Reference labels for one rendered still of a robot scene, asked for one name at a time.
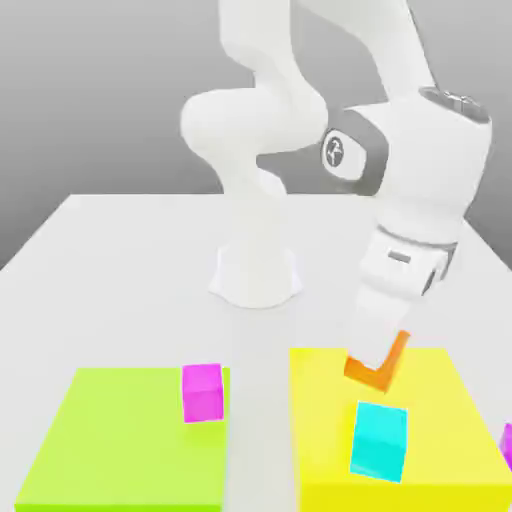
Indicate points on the small orange cube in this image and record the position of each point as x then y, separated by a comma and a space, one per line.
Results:
370, 379

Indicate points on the small magenta cube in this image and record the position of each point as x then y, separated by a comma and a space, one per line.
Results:
508, 446
202, 394

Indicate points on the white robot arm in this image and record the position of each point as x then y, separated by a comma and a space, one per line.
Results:
424, 168

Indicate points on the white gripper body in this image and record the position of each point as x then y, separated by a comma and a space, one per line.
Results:
394, 276

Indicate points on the small cyan cube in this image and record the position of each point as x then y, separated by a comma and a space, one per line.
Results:
378, 440

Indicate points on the large lime green box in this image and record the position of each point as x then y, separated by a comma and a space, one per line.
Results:
120, 440

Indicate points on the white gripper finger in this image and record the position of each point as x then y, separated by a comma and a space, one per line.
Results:
380, 324

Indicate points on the large yellow box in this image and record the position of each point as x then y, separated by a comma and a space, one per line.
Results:
444, 408

